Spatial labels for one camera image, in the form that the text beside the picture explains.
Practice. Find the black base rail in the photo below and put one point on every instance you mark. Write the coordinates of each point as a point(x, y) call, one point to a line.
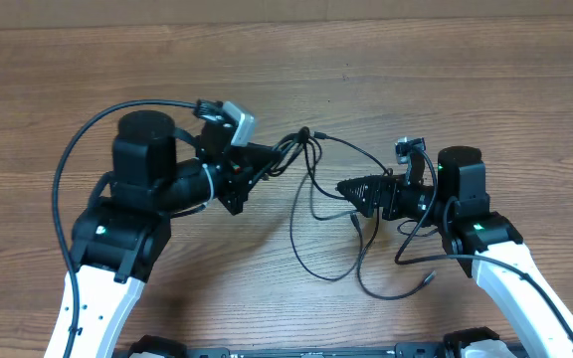
point(474, 342)

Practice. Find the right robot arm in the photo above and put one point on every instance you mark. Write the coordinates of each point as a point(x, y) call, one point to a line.
point(450, 195)

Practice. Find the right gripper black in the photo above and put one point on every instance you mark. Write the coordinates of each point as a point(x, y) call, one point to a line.
point(387, 186)

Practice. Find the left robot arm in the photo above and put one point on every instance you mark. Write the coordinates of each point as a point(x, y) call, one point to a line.
point(159, 173)

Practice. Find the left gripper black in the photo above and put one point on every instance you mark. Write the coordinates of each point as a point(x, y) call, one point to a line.
point(240, 168)

